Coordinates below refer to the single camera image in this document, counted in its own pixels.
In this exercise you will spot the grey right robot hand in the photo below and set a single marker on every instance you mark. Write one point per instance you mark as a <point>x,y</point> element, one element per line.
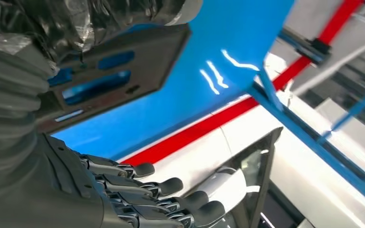
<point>44,195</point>

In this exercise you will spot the blue metal shelf rack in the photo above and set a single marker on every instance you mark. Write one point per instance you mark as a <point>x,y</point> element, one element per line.
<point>233,31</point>

